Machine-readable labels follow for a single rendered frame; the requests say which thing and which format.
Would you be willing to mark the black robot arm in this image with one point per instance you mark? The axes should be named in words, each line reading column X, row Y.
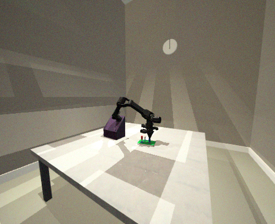
column 144, row 112

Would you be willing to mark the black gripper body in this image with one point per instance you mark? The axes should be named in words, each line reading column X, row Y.
column 149, row 128

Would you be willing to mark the green circuit board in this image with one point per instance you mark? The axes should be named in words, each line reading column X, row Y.
column 147, row 142

